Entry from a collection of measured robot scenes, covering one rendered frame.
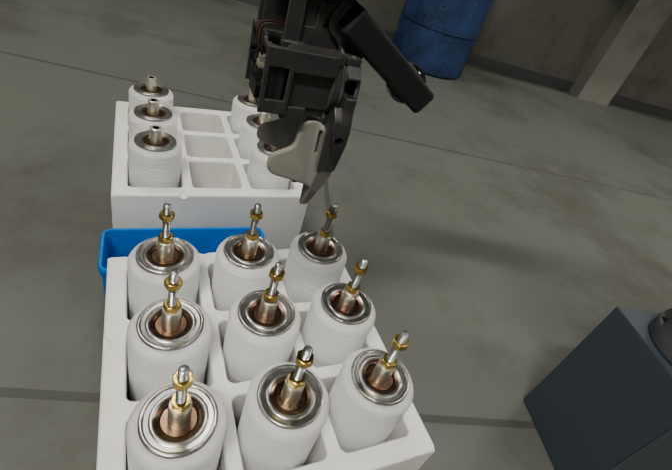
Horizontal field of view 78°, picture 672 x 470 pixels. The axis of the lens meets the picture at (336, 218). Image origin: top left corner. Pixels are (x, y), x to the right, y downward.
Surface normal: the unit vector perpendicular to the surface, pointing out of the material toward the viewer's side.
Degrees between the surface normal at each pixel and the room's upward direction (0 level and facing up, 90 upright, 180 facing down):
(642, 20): 90
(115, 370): 0
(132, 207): 90
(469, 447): 0
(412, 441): 0
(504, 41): 90
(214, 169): 90
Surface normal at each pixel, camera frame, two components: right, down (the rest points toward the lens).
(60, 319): 0.26, -0.77
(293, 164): 0.32, 0.56
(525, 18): 0.07, 0.61
